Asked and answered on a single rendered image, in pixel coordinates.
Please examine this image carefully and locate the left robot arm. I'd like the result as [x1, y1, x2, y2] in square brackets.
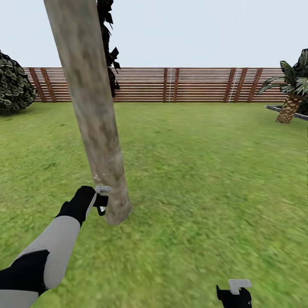
[0, 185, 113, 308]

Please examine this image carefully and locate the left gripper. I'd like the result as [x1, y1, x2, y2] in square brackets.
[93, 195, 109, 207]

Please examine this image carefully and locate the pesticide atomizer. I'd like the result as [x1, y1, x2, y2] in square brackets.
[97, 206, 106, 216]

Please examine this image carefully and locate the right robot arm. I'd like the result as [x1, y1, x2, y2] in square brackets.
[216, 279, 252, 308]

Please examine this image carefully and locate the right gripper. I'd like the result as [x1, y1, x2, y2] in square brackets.
[216, 285, 252, 308]

